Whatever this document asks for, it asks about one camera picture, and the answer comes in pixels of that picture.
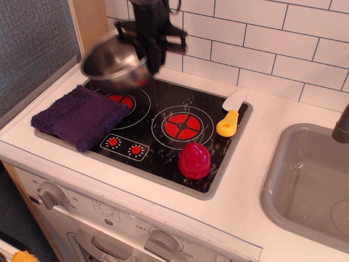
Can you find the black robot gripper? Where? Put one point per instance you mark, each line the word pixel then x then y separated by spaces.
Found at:
pixel 152 23

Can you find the metal pot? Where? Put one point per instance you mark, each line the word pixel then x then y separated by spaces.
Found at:
pixel 114 67

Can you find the purple cloth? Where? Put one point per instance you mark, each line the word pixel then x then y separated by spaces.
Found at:
pixel 81 118

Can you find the orange cloth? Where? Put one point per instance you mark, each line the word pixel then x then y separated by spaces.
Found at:
pixel 21 256

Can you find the black toy stovetop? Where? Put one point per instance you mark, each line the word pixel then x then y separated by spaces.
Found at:
pixel 163 119

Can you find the wooden side panel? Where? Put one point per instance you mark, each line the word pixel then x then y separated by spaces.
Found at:
pixel 90 22

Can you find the red toy strawberry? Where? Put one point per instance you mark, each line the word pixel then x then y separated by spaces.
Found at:
pixel 194 161

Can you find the grey left timer knob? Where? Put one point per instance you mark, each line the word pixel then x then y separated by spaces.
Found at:
pixel 50 195

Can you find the grey right oven knob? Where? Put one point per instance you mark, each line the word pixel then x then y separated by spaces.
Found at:
pixel 162 245

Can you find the grey toy sink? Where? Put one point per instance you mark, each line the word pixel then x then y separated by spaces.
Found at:
pixel 306 188

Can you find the grey faucet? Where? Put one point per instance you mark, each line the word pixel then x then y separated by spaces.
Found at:
pixel 340 132

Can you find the yellow handled toy knife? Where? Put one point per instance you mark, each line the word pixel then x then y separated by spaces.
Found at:
pixel 227 127

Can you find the grey oven door handle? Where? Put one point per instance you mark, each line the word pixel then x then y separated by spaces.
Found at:
pixel 105 248

